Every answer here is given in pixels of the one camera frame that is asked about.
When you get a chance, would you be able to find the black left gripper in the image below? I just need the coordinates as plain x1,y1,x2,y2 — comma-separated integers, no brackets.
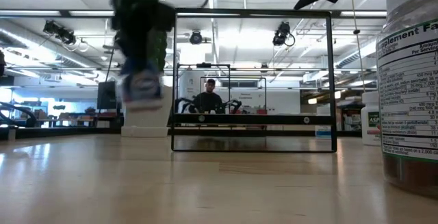
108,0,184,81

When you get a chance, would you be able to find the blue cap Tums bottle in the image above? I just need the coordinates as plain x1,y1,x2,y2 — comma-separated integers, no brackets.
120,58,165,112

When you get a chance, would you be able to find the white aspirin bottle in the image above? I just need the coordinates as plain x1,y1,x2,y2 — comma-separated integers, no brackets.
361,90,382,147

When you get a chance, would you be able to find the clear green label supplement bottle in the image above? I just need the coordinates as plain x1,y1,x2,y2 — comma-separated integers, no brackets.
375,0,438,197

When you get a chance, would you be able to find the green cactus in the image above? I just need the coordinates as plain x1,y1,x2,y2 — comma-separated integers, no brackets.
150,28,168,77

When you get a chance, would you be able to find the thin black rig strut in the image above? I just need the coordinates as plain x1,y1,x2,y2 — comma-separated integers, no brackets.
103,42,117,83

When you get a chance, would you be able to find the thin grey rig strut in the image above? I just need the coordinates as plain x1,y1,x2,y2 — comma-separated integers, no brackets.
348,0,366,93

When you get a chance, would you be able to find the black monitor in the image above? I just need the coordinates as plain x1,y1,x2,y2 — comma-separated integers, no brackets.
96,81,118,110

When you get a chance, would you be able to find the white hexagonal plant pot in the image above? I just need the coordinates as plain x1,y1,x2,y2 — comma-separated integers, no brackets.
120,85,174,138

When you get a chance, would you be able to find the black ceiling spotlight cluster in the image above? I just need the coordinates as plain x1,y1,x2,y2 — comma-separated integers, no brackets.
42,20,78,46

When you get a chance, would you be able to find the person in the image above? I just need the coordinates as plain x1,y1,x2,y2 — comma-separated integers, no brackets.
191,78,225,114

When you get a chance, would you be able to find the blue and white box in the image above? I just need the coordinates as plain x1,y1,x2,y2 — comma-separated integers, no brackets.
315,125,332,139

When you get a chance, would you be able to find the black ceiling camera with cable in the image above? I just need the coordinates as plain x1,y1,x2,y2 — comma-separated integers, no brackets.
272,21,296,47

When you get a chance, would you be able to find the round black ceiling camera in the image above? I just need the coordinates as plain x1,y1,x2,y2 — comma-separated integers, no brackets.
189,30,203,45

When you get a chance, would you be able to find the background black workstation frame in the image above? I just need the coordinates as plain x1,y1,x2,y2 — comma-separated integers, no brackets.
177,62,268,115

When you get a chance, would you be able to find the black table frame rig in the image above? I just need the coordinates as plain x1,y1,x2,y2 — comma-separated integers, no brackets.
0,126,363,141

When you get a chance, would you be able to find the black frame wooden shelf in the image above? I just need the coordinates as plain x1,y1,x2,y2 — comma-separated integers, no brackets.
170,7,338,153

